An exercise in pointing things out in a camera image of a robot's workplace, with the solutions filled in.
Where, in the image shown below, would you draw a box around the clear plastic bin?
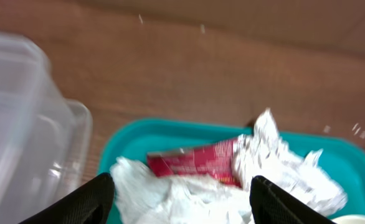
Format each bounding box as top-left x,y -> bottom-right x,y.
0,32 -> 92,223

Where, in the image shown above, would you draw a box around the white napkin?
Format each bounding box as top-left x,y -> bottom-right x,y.
110,157 -> 254,224

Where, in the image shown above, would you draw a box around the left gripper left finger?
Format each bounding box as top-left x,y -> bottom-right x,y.
21,172 -> 115,224

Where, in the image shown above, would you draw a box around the red snack wrapper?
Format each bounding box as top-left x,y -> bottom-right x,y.
146,138 -> 240,187

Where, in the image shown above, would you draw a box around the teal serving tray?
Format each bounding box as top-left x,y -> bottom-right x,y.
98,119 -> 365,218

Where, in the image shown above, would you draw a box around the white bowl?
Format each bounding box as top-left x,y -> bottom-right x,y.
332,215 -> 365,224

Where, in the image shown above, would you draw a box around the white printed paper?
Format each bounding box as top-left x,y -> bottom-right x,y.
231,108 -> 348,217

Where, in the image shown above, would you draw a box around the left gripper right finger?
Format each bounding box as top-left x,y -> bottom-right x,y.
250,175 -> 334,224

